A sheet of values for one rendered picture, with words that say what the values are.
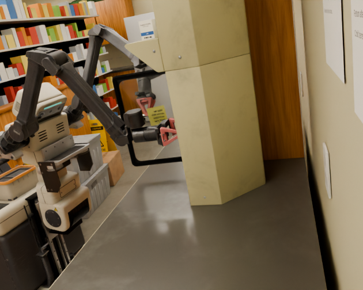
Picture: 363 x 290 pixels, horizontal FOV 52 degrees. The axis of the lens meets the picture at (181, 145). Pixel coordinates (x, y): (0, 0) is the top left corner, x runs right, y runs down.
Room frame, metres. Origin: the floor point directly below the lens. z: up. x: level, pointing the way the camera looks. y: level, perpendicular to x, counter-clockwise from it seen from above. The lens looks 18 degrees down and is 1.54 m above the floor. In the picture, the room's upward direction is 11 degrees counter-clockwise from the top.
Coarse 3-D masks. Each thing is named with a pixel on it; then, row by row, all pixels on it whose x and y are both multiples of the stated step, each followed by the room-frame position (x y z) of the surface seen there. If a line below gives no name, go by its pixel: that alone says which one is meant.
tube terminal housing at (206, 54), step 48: (192, 0) 1.13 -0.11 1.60; (240, 0) 1.21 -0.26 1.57; (192, 48) 1.13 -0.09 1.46; (240, 48) 1.20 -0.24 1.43; (192, 96) 1.13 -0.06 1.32; (240, 96) 1.19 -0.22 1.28; (192, 144) 1.14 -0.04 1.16; (240, 144) 1.17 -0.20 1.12; (192, 192) 1.15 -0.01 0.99; (240, 192) 1.16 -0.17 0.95
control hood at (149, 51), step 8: (144, 40) 1.23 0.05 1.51; (152, 40) 1.16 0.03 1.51; (128, 48) 1.19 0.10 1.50; (136, 48) 1.18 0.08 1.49; (144, 48) 1.17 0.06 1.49; (152, 48) 1.16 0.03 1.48; (160, 48) 1.16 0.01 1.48; (144, 56) 1.17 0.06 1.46; (152, 56) 1.16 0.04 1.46; (160, 56) 1.16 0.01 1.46; (152, 64) 1.17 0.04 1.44; (160, 64) 1.16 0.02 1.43
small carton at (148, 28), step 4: (148, 20) 1.25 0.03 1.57; (152, 20) 1.25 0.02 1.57; (140, 24) 1.26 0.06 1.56; (144, 24) 1.26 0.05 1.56; (148, 24) 1.25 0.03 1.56; (152, 24) 1.24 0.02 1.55; (140, 28) 1.27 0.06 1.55; (144, 28) 1.26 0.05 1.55; (148, 28) 1.25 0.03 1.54; (152, 28) 1.24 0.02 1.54; (156, 28) 1.26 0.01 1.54; (144, 32) 1.26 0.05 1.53; (148, 32) 1.25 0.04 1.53; (152, 32) 1.25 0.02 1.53; (156, 32) 1.26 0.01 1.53; (144, 36) 1.26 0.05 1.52; (148, 36) 1.25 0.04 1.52; (152, 36) 1.25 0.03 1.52; (156, 36) 1.25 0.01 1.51
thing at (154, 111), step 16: (128, 80) 1.50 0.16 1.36; (144, 80) 1.49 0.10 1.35; (160, 80) 1.48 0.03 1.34; (128, 96) 1.51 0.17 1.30; (144, 96) 1.49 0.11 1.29; (160, 96) 1.48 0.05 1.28; (144, 112) 1.50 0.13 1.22; (160, 112) 1.48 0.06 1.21; (144, 144) 1.50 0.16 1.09; (176, 144) 1.47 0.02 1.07; (144, 160) 1.51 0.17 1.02
